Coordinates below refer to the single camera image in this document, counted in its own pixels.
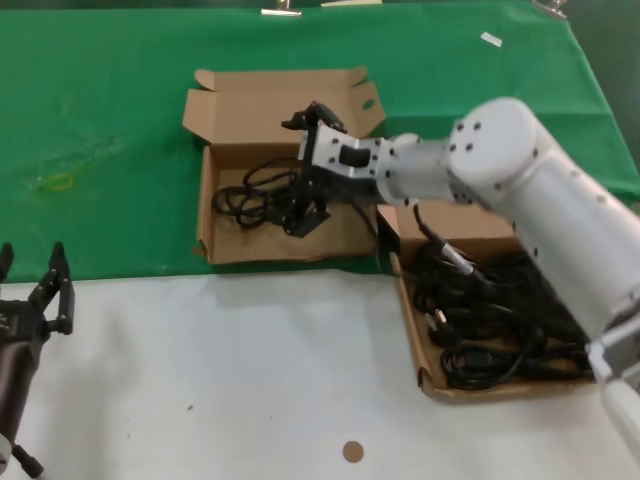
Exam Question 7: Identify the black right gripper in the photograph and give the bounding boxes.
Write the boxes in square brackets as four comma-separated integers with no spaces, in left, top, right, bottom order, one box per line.
[278,99,348,240]

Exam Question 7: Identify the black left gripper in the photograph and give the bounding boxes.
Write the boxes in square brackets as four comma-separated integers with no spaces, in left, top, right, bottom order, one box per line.
[0,241,76,352]

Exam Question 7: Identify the brown cardboard box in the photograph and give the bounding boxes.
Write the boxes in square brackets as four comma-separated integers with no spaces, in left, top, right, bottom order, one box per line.
[180,67,385,265]
[374,199,601,405]

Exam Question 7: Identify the green table cloth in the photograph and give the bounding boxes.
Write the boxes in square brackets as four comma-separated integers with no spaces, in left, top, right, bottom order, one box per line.
[0,0,640,285]

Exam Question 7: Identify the black cable with silver connector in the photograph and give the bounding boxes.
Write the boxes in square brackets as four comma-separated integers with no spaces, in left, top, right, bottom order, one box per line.
[413,204,494,291]

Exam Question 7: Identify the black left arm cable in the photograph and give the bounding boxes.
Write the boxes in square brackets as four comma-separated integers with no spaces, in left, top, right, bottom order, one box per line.
[12,443,49,480]

